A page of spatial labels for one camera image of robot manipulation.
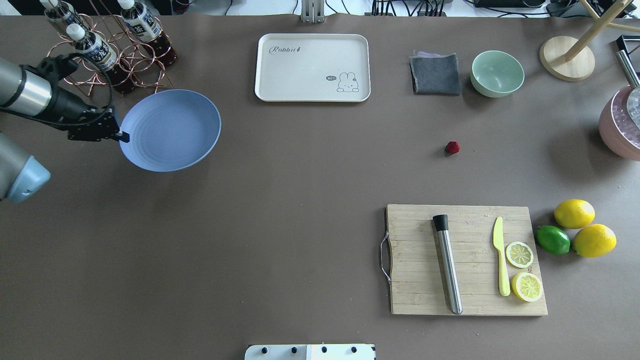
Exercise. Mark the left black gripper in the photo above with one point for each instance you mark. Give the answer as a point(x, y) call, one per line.
point(64, 105)

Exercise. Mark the blue plate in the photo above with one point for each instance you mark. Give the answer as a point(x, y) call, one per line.
point(170, 130)

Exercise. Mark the red strawberry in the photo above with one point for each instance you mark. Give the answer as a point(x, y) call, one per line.
point(452, 148)

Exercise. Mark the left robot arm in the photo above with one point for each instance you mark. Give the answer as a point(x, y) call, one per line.
point(34, 93)

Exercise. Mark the drink bottle top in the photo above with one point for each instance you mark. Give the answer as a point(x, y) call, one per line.
point(93, 47)

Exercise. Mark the drink bottle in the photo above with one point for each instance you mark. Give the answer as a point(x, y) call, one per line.
point(148, 31)
point(61, 14)
point(93, 47)

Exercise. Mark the drink bottle bottom left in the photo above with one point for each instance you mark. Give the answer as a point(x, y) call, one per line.
point(148, 31)

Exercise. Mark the drink bottle bottom right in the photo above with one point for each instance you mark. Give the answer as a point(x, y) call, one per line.
point(61, 14)

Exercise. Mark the cream rabbit tray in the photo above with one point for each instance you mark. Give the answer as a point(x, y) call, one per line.
point(312, 67)

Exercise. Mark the grey folded cloth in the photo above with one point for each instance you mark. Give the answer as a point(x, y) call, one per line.
point(435, 74)

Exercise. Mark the steel muddler black tip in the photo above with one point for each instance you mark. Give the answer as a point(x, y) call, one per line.
point(450, 272)

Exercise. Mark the wooden cutting board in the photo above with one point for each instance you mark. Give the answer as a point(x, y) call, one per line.
point(417, 280)

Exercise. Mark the green bowl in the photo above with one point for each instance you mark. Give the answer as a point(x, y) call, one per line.
point(496, 74)

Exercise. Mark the yellow plastic knife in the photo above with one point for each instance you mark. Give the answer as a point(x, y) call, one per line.
point(499, 244)

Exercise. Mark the lemon slice lower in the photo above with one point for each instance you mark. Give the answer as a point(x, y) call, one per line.
point(519, 254)

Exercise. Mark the lemon slice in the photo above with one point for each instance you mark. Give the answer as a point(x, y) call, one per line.
point(527, 287)
point(519, 254)

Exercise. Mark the lemon slice upper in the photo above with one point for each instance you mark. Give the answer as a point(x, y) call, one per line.
point(527, 287)

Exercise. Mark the green lime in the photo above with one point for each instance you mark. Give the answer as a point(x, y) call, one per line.
point(553, 239)

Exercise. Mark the wooden cup stand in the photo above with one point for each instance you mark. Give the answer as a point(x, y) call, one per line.
point(570, 59)

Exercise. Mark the yellow lemon lower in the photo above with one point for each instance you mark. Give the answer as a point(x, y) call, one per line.
point(574, 214)

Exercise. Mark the yellow lemon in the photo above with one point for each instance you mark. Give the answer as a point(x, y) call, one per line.
point(574, 214)
point(594, 240)

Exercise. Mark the yellow lemon upper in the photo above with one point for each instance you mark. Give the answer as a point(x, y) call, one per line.
point(594, 240)

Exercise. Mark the pink bowl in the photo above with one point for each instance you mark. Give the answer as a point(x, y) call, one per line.
point(612, 138)

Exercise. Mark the clear plastic ice cubes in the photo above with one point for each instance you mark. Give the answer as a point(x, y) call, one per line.
point(626, 114)

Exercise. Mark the metal ice scoop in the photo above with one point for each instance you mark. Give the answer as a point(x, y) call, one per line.
point(631, 75)

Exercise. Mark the black tray with glasses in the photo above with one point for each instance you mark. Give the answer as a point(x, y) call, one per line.
point(631, 45)

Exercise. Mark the copper wire bottle rack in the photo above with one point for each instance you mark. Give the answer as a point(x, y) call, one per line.
point(104, 18)

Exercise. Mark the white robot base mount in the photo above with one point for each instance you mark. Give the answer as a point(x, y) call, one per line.
point(322, 351)

